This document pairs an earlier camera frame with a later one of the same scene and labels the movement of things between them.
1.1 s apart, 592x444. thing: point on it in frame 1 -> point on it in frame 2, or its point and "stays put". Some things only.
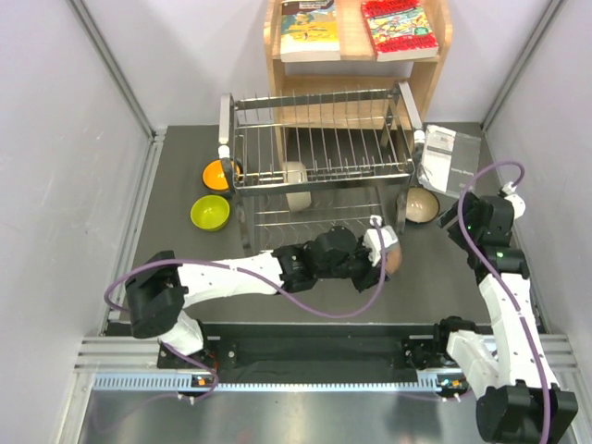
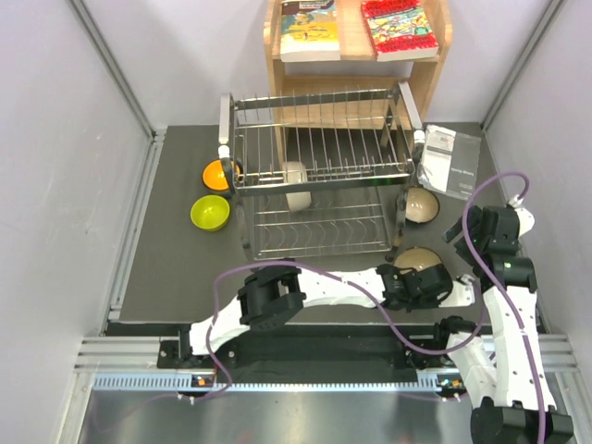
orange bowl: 214,177 stays put
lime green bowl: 210,212 stays put
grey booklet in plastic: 451,160 stays put
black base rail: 314,352 stays put
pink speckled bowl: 393,258 -> 417,257
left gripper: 371,276 -> 434,302
